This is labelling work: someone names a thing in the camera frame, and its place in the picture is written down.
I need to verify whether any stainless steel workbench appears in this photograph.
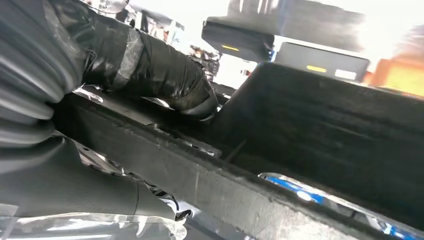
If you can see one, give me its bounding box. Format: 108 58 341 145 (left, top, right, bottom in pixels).
183 208 256 240

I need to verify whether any black case with yellow label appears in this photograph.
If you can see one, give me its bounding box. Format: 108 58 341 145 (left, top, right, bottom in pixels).
201 16 276 64
274 41 371 84

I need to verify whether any stamped sheet metal panel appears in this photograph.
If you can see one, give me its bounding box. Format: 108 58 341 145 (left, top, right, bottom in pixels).
258 172 424 240

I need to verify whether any orange box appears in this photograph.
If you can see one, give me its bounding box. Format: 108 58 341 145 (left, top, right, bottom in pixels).
369 57 424 98

